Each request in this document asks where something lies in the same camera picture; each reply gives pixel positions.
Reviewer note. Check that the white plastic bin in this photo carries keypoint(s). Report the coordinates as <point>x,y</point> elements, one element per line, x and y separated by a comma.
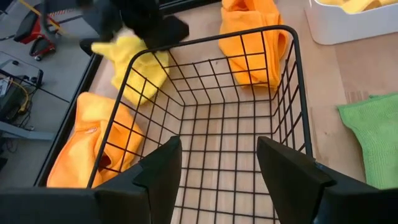
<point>342,28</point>

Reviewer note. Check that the grey desk frame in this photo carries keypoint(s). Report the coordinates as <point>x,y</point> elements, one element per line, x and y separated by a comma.
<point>25,132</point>

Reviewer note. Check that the green microfiber towel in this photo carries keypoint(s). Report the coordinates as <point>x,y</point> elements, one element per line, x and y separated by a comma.
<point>376,133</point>

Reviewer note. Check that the yellow microfiber towel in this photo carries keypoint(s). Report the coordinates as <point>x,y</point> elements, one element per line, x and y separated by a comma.
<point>357,5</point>
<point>136,71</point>

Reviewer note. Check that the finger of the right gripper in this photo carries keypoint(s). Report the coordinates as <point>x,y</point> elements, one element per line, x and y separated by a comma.
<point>169,31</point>

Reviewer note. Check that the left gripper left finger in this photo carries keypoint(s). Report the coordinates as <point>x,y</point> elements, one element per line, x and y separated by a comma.
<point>164,174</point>

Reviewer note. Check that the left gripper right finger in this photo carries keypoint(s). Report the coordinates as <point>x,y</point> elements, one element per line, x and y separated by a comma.
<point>289,180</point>

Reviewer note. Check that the red black wheeled stool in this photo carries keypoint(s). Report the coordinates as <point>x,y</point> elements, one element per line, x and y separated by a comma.
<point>35,34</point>

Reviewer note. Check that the orange microfiber towel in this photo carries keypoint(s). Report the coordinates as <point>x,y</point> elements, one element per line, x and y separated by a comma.
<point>84,124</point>
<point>248,46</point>

